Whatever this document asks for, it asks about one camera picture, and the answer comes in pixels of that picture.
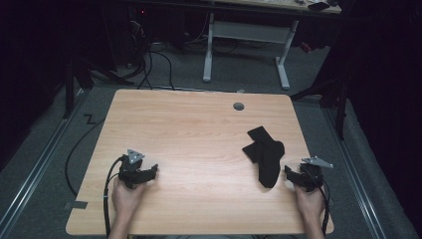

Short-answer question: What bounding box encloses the black device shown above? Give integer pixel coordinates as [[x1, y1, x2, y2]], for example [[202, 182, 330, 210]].
[[307, 1, 331, 12]]

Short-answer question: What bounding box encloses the white-framed wooden desk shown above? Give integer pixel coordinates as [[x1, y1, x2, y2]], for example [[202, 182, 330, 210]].
[[202, 0, 343, 91]]

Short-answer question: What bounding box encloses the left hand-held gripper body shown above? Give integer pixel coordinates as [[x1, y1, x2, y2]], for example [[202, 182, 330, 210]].
[[117, 148, 147, 190]]

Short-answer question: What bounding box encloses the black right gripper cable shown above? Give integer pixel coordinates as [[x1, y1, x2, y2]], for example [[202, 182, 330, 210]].
[[317, 184, 332, 237]]

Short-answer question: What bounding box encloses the dark equipment with cables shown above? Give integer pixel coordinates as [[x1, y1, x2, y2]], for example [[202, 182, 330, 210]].
[[127, 4, 154, 68]]

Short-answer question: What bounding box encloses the black floor cable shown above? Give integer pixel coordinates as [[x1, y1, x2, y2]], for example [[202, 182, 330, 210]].
[[64, 117, 106, 198], [136, 43, 175, 91]]

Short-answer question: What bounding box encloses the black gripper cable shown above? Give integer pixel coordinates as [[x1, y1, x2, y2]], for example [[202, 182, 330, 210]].
[[103, 156, 124, 238], [317, 184, 332, 237]]

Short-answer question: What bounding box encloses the long black sock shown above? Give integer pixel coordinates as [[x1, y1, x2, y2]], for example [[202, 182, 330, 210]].
[[247, 125, 287, 189]]

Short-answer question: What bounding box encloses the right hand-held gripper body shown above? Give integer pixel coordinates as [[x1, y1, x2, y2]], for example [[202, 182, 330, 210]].
[[298, 155, 334, 193]]

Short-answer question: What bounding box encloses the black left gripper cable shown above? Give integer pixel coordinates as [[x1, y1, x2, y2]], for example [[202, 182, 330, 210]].
[[103, 156, 124, 238]]

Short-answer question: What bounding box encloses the black metal stand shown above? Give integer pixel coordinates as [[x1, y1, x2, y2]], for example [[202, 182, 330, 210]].
[[291, 75, 349, 140], [62, 59, 134, 120]]

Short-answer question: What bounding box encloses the person's right hand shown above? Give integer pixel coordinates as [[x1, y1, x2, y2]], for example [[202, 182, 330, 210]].
[[293, 183, 326, 222]]

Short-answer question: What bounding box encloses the metal floor rail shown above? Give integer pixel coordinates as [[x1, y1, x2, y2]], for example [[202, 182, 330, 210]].
[[0, 95, 85, 234], [322, 107, 388, 239]]

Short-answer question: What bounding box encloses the person's left hand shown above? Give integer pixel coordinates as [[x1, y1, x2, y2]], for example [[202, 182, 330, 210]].
[[110, 177, 147, 220]]

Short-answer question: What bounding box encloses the grey tape strip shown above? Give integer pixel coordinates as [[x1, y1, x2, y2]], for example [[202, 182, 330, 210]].
[[64, 200, 90, 210]]

